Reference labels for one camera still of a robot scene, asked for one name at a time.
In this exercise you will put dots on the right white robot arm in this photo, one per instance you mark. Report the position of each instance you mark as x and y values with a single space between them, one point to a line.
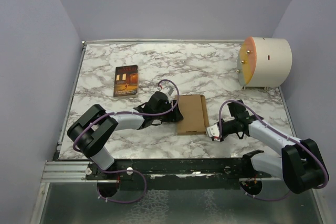
298 162

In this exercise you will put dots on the cream cylinder with coloured face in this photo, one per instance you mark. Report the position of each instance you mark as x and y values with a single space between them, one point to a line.
263 62

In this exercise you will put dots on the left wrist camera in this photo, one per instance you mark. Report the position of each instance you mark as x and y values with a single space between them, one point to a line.
168 91

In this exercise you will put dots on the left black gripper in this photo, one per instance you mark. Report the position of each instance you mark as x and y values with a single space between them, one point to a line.
174 116

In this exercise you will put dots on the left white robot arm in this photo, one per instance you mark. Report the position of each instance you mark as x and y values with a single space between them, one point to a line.
93 129

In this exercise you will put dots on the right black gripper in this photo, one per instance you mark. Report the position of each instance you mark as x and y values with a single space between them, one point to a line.
223 136

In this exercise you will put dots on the dark paperback book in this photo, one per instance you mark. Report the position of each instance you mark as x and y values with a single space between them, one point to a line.
126 81

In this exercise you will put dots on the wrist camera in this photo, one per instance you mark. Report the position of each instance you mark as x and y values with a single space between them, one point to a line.
213 132
168 91

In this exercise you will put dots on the brown cardboard box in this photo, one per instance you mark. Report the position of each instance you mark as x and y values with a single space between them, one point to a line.
195 117

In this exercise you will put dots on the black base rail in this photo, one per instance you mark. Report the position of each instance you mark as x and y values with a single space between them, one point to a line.
171 174

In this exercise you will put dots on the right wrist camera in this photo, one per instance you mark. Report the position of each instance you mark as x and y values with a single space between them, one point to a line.
213 132

